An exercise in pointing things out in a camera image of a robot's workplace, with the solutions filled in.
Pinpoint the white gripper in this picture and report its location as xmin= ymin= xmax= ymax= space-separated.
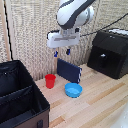
xmin=46 ymin=29 xmax=81 ymax=58

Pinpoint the blue plastic bowl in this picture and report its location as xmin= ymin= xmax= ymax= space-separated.
xmin=64 ymin=82 xmax=84 ymax=99

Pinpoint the black air fryer drawer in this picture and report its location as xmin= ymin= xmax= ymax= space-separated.
xmin=87 ymin=45 xmax=118 ymax=80

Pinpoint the black air fryer body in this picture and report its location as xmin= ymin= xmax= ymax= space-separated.
xmin=91 ymin=29 xmax=128 ymax=80

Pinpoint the dark blue book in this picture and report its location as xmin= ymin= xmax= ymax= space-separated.
xmin=56 ymin=58 xmax=83 ymax=85

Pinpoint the red plastic cup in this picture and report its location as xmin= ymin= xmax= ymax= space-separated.
xmin=44 ymin=73 xmax=57 ymax=90

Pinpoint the woven folding screen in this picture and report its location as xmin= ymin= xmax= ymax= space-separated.
xmin=0 ymin=0 xmax=128 ymax=82

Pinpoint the black fabric storage box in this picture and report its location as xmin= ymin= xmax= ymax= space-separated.
xmin=0 ymin=59 xmax=51 ymax=128

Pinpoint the black cable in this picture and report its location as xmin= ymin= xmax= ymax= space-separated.
xmin=79 ymin=13 xmax=128 ymax=37

